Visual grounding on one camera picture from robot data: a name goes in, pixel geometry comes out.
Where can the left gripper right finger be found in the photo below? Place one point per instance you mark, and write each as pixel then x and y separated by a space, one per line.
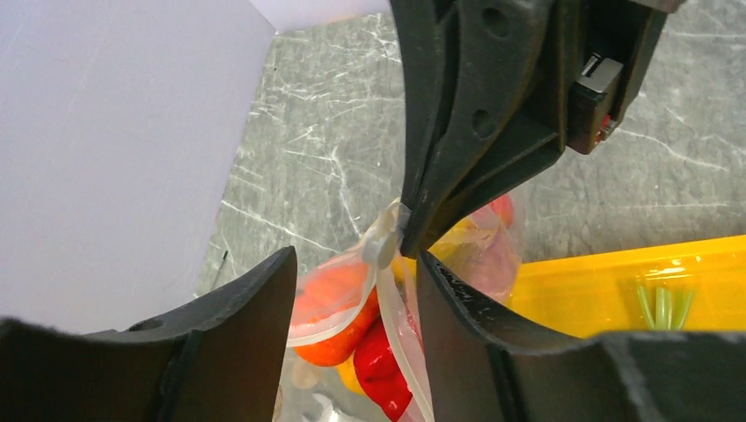
pixel 487 363

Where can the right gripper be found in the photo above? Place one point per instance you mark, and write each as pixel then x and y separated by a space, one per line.
pixel 518 60

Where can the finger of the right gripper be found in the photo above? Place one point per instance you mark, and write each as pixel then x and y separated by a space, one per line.
pixel 429 41

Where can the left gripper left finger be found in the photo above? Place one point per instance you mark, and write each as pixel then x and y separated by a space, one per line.
pixel 216 358

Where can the red bell pepper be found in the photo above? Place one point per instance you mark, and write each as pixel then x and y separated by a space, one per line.
pixel 379 375

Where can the clear zip top bag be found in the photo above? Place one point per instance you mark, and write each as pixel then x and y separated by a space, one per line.
pixel 313 393

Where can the purple onion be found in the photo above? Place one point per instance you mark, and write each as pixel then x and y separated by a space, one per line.
pixel 487 260

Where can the red apple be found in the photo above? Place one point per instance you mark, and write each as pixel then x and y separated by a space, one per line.
pixel 503 207

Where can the yellow lemon squash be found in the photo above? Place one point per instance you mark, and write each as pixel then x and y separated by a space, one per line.
pixel 406 266

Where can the orange pumpkin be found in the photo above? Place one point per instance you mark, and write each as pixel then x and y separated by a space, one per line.
pixel 332 314

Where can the black yellow screwdriver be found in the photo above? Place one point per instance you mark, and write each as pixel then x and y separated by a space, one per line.
pixel 216 281

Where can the yellow plastic tray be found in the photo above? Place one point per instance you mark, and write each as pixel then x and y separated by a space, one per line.
pixel 587 295

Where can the orange carrot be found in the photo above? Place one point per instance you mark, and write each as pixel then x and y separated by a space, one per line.
pixel 663 309

